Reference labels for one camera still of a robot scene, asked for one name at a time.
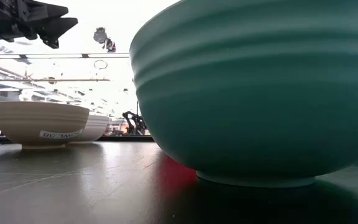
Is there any green ribbed bowl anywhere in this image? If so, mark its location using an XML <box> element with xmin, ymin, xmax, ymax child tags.
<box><xmin>129</xmin><ymin>0</ymin><xmax>358</xmax><ymax>189</ymax></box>

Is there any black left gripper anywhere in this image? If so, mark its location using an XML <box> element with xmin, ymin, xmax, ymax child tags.
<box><xmin>0</xmin><ymin>0</ymin><xmax>79</xmax><ymax>49</ymax></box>

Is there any overhead camera mount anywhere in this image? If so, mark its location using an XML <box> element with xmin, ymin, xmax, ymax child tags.
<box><xmin>93</xmin><ymin>27</ymin><xmax>117</xmax><ymax>53</ymax></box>

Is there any beige ribbed bowl with label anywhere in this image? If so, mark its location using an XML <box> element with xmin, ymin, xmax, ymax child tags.
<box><xmin>0</xmin><ymin>101</ymin><xmax>90</xmax><ymax>151</ymax></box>

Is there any thin overhead frame rail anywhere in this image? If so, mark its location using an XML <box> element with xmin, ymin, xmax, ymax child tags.
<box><xmin>0</xmin><ymin>77</ymin><xmax>111</xmax><ymax>83</ymax></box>

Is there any black table frame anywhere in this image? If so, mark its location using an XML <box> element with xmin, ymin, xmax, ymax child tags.
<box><xmin>0</xmin><ymin>135</ymin><xmax>155</xmax><ymax>146</ymax></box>

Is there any white ribbed bowl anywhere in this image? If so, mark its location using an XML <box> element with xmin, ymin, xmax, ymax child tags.
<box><xmin>68</xmin><ymin>114</ymin><xmax>110</xmax><ymax>144</ymax></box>

